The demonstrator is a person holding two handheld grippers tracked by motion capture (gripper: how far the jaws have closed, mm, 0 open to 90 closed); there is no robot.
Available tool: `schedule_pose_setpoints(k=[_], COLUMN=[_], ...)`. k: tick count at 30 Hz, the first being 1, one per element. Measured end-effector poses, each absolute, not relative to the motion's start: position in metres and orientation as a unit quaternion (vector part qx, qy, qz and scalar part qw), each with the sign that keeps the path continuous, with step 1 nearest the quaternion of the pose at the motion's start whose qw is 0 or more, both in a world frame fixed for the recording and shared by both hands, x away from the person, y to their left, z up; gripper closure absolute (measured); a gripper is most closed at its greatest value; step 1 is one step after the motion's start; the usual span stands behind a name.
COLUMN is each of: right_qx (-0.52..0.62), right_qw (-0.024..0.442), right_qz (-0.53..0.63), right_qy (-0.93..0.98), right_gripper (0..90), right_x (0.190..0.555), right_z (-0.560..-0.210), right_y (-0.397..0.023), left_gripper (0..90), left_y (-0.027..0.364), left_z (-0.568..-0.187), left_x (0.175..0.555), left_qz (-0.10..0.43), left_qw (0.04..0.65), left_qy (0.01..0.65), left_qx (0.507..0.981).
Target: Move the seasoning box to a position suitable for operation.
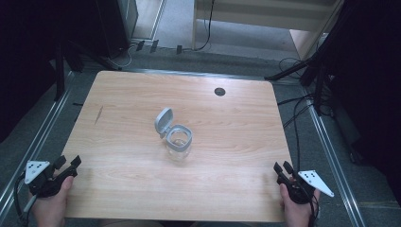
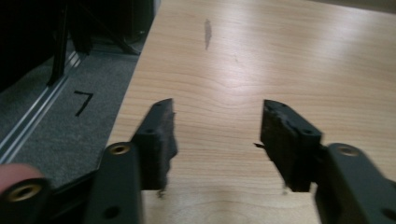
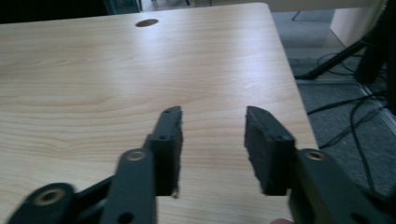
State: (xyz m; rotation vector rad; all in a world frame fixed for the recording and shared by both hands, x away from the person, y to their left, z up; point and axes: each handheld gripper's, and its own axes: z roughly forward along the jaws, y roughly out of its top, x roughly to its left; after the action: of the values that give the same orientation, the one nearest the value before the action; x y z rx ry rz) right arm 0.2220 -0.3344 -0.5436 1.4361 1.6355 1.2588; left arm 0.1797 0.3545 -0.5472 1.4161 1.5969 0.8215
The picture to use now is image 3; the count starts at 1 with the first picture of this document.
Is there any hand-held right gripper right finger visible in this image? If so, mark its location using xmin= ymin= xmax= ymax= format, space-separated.
xmin=244 ymin=105 xmax=297 ymax=197

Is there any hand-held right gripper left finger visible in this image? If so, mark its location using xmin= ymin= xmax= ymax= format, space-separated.
xmin=143 ymin=105 xmax=184 ymax=199

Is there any metal floor strip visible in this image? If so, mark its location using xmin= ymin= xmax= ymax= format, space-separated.
xmin=358 ymin=83 xmax=396 ymax=136

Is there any black tripod stand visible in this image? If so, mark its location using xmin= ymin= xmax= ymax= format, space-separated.
xmin=294 ymin=0 xmax=396 ymax=117

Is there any white cabinet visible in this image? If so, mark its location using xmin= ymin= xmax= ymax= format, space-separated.
xmin=329 ymin=7 xmax=388 ymax=49

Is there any dark teal furniture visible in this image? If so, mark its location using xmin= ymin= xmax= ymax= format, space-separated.
xmin=103 ymin=0 xmax=142 ymax=16

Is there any black floor cable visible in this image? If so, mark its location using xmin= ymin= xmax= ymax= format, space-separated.
xmin=317 ymin=51 xmax=363 ymax=77
xmin=318 ymin=105 xmax=389 ymax=150
xmin=306 ymin=91 xmax=389 ymax=116

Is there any round table cable hole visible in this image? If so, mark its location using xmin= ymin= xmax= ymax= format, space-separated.
xmin=134 ymin=18 xmax=160 ymax=28

